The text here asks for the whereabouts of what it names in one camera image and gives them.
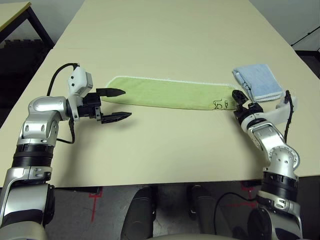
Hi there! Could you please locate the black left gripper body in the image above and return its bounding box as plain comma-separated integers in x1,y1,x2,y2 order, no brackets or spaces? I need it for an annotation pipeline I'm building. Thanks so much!
76,91,105,124

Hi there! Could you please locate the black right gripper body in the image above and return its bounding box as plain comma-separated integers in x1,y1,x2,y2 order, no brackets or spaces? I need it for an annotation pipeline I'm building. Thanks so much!
232,102,265,125

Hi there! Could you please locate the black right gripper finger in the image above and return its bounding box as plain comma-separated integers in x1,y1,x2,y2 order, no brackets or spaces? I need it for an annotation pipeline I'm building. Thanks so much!
231,89,250,107

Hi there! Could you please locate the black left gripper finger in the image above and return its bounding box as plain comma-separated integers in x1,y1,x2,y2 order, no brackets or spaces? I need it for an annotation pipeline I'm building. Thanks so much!
101,111,133,125
96,87,127,99

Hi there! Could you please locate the green terry towel white trim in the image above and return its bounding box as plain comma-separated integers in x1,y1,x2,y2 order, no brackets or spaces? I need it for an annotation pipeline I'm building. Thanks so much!
100,75,242,112

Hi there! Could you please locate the folded light blue towel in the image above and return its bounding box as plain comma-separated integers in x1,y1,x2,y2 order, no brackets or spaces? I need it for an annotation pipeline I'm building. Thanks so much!
231,63,285,103

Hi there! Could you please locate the black low platform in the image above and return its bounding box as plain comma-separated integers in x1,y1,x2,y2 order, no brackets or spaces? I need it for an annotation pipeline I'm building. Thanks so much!
294,49,320,63

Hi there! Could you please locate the black foam floor mat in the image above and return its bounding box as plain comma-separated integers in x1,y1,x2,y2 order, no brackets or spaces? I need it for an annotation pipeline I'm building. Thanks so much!
0,38,51,108

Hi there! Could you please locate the dark grey robot left leg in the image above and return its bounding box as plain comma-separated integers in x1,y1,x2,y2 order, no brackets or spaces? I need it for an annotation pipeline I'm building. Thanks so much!
119,186,158,240

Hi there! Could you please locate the dark grey robot leg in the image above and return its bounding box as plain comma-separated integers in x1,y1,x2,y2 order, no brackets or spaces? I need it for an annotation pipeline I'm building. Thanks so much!
119,186,158,240
188,184,226,236

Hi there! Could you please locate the dark grey robot right leg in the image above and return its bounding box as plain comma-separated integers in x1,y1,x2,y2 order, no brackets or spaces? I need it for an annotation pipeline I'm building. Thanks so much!
188,184,226,236

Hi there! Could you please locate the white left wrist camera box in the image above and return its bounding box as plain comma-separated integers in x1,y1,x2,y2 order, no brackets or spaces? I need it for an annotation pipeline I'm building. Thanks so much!
66,66,94,122

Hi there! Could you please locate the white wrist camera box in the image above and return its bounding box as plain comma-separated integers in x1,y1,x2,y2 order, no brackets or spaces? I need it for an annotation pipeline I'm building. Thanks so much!
66,66,94,122
259,96,299,126

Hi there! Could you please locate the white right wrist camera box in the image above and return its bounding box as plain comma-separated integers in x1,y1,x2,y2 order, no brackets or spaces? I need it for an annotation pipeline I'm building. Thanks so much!
259,96,299,126

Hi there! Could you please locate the black left wrist camera cable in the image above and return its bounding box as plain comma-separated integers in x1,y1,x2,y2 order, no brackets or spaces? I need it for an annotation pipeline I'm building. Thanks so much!
46,62,81,145

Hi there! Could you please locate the beige side table black frame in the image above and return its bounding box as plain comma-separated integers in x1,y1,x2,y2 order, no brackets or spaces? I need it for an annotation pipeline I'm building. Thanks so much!
0,1,55,48

